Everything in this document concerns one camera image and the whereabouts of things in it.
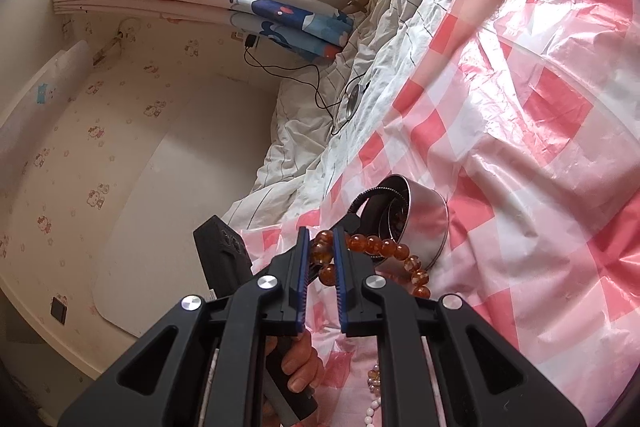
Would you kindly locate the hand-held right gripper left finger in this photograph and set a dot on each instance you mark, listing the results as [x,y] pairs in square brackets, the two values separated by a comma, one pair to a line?
[301,277]

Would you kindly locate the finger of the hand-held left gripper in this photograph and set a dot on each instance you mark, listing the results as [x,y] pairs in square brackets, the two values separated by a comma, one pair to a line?
[346,223]

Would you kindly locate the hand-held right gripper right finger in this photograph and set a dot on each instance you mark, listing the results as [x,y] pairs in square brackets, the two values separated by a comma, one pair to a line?
[340,277]

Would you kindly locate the black bangle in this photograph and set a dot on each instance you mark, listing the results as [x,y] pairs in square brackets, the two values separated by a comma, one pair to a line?
[372,193]

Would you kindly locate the round metal tin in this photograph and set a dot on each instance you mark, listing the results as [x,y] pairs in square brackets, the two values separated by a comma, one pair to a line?
[425,227]

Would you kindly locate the person's left hand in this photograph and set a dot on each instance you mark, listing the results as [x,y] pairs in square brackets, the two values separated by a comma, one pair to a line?
[305,362]

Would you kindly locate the round grey charging pad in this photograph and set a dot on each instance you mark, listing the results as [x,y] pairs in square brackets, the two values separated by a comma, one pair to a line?
[356,99]

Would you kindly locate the white grid-lined quilt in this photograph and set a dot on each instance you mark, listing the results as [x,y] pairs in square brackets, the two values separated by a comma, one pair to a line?
[400,32]

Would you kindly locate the red white checkered plastic sheet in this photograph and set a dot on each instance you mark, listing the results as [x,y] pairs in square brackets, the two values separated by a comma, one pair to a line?
[525,132]

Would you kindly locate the blue cartoon sticker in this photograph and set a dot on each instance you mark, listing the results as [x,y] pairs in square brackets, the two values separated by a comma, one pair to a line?
[44,94]

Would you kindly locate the pink blue cartoon curtain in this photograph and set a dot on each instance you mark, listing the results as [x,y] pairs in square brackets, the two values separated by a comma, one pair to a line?
[200,2]

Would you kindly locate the black wall socket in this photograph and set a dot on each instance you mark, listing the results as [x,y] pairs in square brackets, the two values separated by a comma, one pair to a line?
[59,311]

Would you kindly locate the black wall charger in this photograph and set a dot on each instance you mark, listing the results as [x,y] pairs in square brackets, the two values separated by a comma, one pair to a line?
[251,42]

